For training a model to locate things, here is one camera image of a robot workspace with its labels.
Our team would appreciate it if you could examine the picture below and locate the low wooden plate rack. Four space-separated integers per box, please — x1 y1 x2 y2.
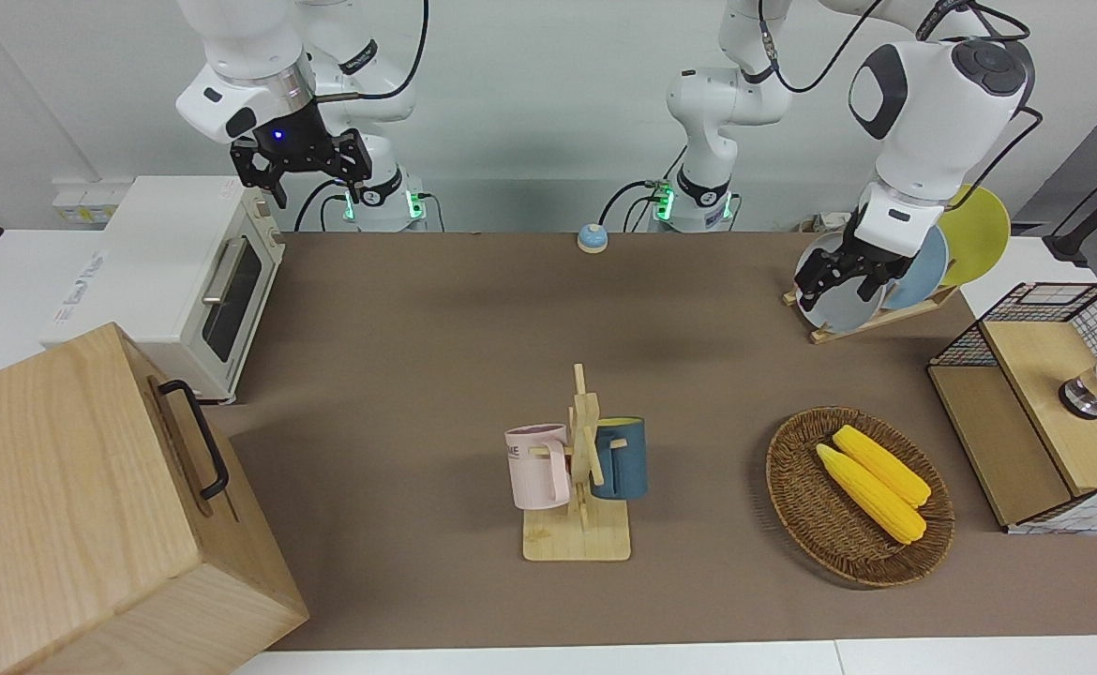
781 284 962 345

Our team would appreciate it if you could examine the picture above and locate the blue plate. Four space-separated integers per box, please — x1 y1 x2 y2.
881 225 950 312

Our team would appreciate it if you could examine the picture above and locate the brown wicker basket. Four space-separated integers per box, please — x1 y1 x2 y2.
766 406 955 589

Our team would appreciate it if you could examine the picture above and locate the large wooden box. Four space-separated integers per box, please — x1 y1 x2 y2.
0 322 310 675

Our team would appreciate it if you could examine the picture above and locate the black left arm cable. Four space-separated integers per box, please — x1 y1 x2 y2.
757 0 1044 188

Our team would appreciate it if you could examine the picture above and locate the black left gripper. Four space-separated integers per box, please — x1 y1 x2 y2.
795 212 915 312

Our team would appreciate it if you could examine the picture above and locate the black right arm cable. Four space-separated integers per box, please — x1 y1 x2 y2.
312 0 430 102

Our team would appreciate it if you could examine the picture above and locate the white wall power strip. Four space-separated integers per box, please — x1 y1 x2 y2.
52 183 133 226

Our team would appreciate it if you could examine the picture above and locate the black left base cable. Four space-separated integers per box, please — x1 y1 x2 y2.
598 176 668 233

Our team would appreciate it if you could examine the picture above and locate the black right base cable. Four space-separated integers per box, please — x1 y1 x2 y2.
293 180 354 233

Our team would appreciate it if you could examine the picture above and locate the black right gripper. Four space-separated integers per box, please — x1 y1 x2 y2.
230 98 373 209

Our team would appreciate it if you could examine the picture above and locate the black base cable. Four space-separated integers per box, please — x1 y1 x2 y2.
598 176 668 233
293 180 354 233

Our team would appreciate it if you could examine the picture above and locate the wooden mug tree rack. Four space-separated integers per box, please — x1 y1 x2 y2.
522 364 632 563

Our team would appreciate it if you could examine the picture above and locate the pink mug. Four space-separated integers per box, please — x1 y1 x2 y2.
505 424 573 511

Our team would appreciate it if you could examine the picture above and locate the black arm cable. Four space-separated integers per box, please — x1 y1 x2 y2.
757 0 1044 188
312 0 430 102

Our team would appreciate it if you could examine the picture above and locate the yellow plate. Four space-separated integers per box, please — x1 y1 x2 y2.
938 185 1012 288

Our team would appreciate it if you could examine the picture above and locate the black box handle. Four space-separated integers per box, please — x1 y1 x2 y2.
157 379 231 501

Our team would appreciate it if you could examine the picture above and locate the gray plate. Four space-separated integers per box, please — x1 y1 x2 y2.
794 230 887 335

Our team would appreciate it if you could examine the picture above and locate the brown table mat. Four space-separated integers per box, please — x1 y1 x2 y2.
206 232 1097 653

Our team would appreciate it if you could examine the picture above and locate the dark blue mug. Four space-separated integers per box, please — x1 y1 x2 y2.
591 417 649 502

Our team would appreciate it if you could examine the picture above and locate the white toaster oven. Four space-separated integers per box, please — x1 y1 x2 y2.
39 175 287 405

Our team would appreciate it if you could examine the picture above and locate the yellow corn cob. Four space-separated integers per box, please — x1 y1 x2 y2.
833 425 932 509
816 443 927 545

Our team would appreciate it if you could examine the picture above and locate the wire grid wooden shelf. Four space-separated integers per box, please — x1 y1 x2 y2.
926 281 1097 535

